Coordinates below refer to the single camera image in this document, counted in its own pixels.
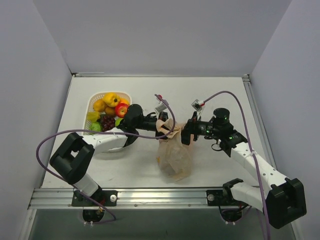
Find translucent orange plastic bag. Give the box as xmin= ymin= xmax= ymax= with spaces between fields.
xmin=156 ymin=118 xmax=194 ymax=182

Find red fake apple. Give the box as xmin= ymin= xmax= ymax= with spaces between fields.
xmin=115 ymin=103 xmax=129 ymax=118

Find orange fake tangerine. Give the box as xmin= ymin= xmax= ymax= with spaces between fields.
xmin=119 ymin=98 xmax=130 ymax=106

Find yellow fake bell pepper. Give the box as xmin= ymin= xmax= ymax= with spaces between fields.
xmin=102 ymin=92 xmax=120 ymax=108

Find white perforated plastic basket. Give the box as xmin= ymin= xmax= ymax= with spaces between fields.
xmin=81 ymin=91 xmax=133 ymax=153

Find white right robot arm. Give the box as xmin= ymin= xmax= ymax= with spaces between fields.
xmin=181 ymin=108 xmax=307 ymax=229

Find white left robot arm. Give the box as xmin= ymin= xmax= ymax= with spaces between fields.
xmin=49 ymin=104 xmax=162 ymax=199

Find dark red fake grapes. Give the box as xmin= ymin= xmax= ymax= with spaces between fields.
xmin=100 ymin=115 xmax=116 ymax=132

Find brown fake kiwi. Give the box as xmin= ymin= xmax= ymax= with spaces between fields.
xmin=104 ymin=106 xmax=116 ymax=117

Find orange fake fruit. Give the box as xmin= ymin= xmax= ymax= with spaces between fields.
xmin=93 ymin=99 xmax=107 ymax=112

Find green fake custard apple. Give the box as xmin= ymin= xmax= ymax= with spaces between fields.
xmin=89 ymin=121 xmax=102 ymax=132

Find yellow fake starfruit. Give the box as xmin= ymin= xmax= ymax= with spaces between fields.
xmin=86 ymin=111 xmax=101 ymax=123

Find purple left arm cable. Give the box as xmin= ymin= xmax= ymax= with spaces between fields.
xmin=36 ymin=93 xmax=176 ymax=222

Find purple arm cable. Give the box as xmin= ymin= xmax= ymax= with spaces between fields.
xmin=36 ymin=93 xmax=176 ymax=222
xmin=203 ymin=91 xmax=272 ymax=240

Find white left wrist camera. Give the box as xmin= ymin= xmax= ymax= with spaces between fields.
xmin=154 ymin=101 xmax=167 ymax=114

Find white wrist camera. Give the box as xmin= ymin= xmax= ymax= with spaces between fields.
xmin=154 ymin=101 xmax=167 ymax=114
xmin=191 ymin=99 xmax=205 ymax=112

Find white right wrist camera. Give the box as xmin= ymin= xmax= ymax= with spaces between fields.
xmin=191 ymin=99 xmax=205 ymax=112

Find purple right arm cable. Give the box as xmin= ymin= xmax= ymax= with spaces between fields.
xmin=203 ymin=91 xmax=272 ymax=240

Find aluminium right side rail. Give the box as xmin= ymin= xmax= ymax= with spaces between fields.
xmin=241 ymin=74 xmax=286 ymax=187

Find aluminium rail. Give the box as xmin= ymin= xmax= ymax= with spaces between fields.
xmin=28 ymin=188 xmax=258 ymax=210
xmin=241 ymin=74 xmax=286 ymax=187

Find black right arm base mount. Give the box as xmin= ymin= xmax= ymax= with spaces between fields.
xmin=205 ymin=188 xmax=248 ymax=207

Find aluminium front rail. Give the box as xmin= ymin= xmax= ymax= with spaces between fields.
xmin=28 ymin=188 xmax=258 ymax=210

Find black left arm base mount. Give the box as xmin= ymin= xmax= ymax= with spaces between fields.
xmin=71 ymin=189 xmax=118 ymax=207

